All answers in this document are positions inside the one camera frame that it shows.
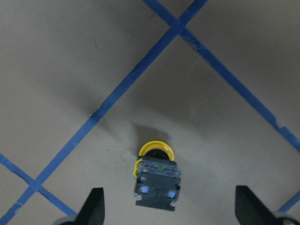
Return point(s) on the yellow push button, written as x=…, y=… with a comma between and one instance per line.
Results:
x=157, y=177

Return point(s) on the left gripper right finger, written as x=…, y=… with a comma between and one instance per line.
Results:
x=249, y=210

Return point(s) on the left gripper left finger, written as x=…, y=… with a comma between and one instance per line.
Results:
x=93, y=210

